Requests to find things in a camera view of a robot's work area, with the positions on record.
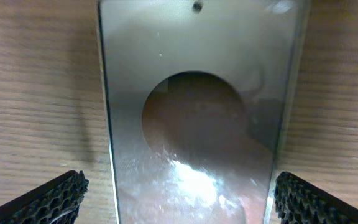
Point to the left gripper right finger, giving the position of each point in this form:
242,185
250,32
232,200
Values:
300,202

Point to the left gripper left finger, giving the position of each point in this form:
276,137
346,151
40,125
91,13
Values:
55,202

